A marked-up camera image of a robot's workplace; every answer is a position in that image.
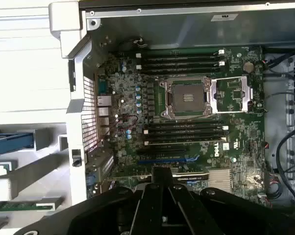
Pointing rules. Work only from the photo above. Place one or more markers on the open grey PC case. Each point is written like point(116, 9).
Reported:
point(162, 27)

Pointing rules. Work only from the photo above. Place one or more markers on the perforated metal disk bay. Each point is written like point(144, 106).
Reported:
point(294, 102)

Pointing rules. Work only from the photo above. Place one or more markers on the green motherboard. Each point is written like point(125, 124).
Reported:
point(250, 137)

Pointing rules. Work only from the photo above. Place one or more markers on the black graphics card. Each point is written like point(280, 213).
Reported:
point(191, 178)

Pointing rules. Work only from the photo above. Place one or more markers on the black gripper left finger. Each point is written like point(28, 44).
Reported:
point(152, 195)

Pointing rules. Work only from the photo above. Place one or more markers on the blue expansion slot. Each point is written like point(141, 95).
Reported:
point(162, 160)

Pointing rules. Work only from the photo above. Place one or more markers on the silver chipset heatsink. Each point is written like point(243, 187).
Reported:
point(219, 180)

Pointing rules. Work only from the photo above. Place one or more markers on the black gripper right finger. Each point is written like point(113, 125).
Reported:
point(179, 210)

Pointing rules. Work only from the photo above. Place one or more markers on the hard disk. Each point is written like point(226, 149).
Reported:
point(10, 144)

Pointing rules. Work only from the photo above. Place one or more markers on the black RAM slot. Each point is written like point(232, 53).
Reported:
point(181, 71)
point(186, 129)
point(186, 136)
point(181, 58)
point(181, 64)
point(181, 52)
point(186, 142)
point(186, 124)

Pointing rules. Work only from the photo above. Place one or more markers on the black expansion slot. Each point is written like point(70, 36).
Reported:
point(162, 149)

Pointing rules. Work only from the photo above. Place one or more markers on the CPU socket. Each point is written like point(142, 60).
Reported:
point(188, 98)

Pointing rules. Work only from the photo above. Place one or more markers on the grey parts rack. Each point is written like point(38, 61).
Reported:
point(39, 166)

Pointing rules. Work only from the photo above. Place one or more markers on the round coin battery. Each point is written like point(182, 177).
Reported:
point(248, 66)

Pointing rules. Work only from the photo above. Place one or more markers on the green RAM stick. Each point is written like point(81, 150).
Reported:
point(20, 206)

